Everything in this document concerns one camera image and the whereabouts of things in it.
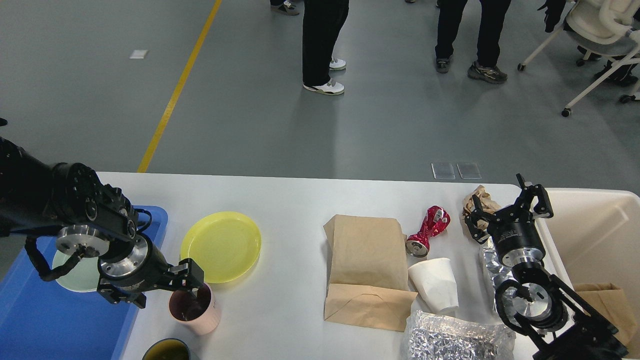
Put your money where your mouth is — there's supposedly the crumpled foil under arm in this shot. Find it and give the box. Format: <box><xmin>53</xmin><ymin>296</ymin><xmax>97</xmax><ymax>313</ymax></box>
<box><xmin>478</xmin><ymin>237</ymin><xmax>515</xmax><ymax>317</ymax></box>

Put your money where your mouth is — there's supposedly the pale green plate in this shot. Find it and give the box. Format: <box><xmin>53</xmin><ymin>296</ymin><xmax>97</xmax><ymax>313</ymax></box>
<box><xmin>55</xmin><ymin>257</ymin><xmax>99</xmax><ymax>293</ymax></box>

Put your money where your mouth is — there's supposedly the distant grey shoe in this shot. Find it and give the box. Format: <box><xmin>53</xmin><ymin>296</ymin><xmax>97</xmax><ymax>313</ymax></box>
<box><xmin>270</xmin><ymin>0</ymin><xmax>300</xmax><ymax>16</ymax></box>

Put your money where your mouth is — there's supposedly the white office chair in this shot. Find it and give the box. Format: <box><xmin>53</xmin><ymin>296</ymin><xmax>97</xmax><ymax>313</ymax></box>
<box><xmin>518</xmin><ymin>0</ymin><xmax>640</xmax><ymax>117</ymax></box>

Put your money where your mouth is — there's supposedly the yellow plastic plate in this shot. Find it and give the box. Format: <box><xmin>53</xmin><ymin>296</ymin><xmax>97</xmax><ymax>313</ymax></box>
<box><xmin>180</xmin><ymin>210</ymin><xmax>262</xmax><ymax>284</ymax></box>

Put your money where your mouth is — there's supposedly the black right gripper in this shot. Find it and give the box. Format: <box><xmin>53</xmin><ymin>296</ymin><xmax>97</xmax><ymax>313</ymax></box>
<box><xmin>464</xmin><ymin>173</ymin><xmax>554</xmax><ymax>267</ymax></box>

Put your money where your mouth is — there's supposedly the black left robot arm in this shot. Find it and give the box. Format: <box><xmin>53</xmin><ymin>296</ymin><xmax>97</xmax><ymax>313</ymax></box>
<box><xmin>0</xmin><ymin>138</ymin><xmax>205</xmax><ymax>309</ymax></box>

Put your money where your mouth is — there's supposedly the crushed red soda can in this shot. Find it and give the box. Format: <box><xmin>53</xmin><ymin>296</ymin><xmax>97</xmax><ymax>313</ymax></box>
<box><xmin>405</xmin><ymin>205</ymin><xmax>451</xmax><ymax>258</ymax></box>

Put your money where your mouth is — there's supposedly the floor outlet cover left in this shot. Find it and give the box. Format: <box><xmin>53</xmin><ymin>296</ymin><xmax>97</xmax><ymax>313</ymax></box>
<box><xmin>430</xmin><ymin>162</ymin><xmax>457</xmax><ymax>180</ymax></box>

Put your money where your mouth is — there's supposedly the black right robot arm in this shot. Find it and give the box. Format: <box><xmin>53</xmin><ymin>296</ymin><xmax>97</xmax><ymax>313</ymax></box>
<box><xmin>462</xmin><ymin>174</ymin><xmax>628</xmax><ymax>360</ymax></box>

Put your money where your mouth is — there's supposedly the crumpled brown paper ball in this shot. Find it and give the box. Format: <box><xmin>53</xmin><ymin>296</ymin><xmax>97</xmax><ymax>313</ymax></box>
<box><xmin>460</xmin><ymin>185</ymin><xmax>502</xmax><ymax>244</ymax></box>

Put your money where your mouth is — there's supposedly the teal mug yellow inside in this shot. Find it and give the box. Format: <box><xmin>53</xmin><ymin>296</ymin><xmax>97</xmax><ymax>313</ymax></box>
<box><xmin>142</xmin><ymin>338</ymin><xmax>200</xmax><ymax>360</ymax></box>

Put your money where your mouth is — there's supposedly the brown paper bag in bin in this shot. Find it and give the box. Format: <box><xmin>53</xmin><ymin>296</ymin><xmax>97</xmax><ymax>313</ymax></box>
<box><xmin>573</xmin><ymin>283</ymin><xmax>639</xmax><ymax>346</ymax></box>

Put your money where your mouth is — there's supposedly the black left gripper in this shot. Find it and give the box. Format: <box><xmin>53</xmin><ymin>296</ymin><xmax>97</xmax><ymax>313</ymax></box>
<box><xmin>96</xmin><ymin>234</ymin><xmax>205</xmax><ymax>308</ymax></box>

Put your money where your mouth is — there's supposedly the floor outlet cover right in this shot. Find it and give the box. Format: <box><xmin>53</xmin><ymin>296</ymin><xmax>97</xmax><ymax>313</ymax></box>
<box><xmin>456</xmin><ymin>162</ymin><xmax>483</xmax><ymax>180</ymax></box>

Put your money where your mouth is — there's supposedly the seated person in black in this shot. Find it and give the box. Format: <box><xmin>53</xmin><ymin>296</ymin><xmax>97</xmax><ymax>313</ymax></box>
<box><xmin>538</xmin><ymin>0</ymin><xmax>640</xmax><ymax>88</ymax></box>

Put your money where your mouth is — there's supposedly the person in white sneakers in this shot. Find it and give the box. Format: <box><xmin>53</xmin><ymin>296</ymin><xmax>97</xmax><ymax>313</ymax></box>
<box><xmin>302</xmin><ymin>0</ymin><xmax>350</xmax><ymax>96</ymax></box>

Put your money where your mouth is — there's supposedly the floor outlet cover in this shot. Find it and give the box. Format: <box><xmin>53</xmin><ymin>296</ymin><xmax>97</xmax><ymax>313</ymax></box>
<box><xmin>430</xmin><ymin>162</ymin><xmax>457</xmax><ymax>180</ymax></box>
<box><xmin>456</xmin><ymin>162</ymin><xmax>483</xmax><ymax>180</ymax></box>

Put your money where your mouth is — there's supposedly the pink ribbed mug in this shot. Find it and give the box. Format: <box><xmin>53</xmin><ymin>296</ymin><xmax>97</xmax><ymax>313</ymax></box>
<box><xmin>167</xmin><ymin>283</ymin><xmax>222</xmax><ymax>336</ymax></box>

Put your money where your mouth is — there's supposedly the person in grey sneakers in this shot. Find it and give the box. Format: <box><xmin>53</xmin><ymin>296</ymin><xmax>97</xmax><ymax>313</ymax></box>
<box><xmin>434</xmin><ymin>0</ymin><xmax>513</xmax><ymax>85</ymax></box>

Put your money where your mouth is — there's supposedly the crumpled foil sheet front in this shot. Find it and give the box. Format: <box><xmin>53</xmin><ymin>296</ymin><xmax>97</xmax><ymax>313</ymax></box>
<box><xmin>400</xmin><ymin>310</ymin><xmax>516</xmax><ymax>360</ymax></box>

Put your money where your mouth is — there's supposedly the beige plastic bin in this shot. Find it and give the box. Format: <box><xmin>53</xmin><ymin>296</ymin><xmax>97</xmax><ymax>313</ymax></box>
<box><xmin>535</xmin><ymin>187</ymin><xmax>640</xmax><ymax>360</ymax></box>

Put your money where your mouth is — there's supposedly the white paper cup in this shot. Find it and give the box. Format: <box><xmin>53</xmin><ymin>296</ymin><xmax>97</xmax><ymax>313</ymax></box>
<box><xmin>407</xmin><ymin>257</ymin><xmax>459</xmax><ymax>315</ymax></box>

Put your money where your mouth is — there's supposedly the blue plastic tray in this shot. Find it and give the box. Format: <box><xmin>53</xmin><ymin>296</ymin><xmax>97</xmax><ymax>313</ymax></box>
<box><xmin>0</xmin><ymin>205</ymin><xmax>169</xmax><ymax>360</ymax></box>

